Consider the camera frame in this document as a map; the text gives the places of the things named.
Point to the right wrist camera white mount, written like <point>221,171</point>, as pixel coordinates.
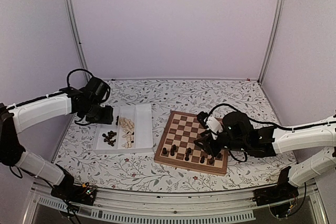
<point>210,123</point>

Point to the floral patterned table cloth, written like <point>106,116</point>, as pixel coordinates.
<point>139,172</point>

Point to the white plastic compartment tray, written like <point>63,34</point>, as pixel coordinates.
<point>141,115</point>

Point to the pile of light chess pieces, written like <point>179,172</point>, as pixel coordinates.
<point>127,127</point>

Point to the left aluminium frame post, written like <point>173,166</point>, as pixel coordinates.
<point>75,33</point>

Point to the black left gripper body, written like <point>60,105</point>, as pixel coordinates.
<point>98,116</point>

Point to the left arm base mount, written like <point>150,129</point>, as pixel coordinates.
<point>68,191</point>

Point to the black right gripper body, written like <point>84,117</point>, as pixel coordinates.
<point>215,150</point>

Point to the front aluminium rail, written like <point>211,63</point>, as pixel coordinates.
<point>121,206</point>

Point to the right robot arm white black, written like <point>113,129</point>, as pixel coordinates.
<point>236,133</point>

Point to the aluminium frame post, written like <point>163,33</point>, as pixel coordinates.
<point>271,41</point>
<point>75,33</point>

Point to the pile of dark chess pieces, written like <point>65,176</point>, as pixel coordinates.
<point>110,136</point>

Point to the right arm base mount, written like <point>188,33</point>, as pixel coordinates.
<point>281,191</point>

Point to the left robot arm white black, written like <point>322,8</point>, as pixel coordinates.
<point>87,103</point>

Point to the right aluminium frame post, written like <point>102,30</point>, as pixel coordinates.
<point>271,41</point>

